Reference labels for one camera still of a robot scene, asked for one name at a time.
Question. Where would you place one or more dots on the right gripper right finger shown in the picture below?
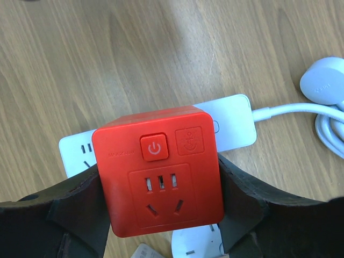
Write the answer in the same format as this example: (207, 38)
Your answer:
(263, 221)

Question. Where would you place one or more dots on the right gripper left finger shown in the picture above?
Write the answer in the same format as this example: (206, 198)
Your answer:
(69, 219)

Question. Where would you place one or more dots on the red cube socket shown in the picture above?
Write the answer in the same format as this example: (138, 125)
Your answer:
(159, 171)

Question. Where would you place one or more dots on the white cube charger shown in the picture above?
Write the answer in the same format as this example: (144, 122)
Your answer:
(145, 251)

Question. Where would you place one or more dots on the round blue socket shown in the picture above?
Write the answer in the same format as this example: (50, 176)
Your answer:
(202, 241)

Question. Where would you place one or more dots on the blue power strip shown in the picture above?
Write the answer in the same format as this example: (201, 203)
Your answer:
(234, 128)

